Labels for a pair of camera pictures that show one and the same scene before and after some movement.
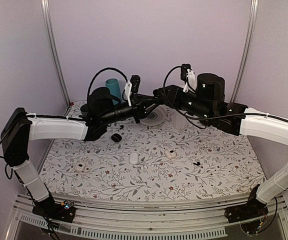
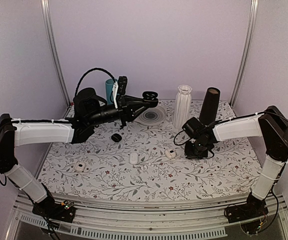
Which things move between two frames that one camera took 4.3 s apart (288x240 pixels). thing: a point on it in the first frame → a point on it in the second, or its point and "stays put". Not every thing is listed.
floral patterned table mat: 176,158 stays put
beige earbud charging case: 170,153 stays put
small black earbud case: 116,137 stays put
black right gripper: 172,95 → 190,154
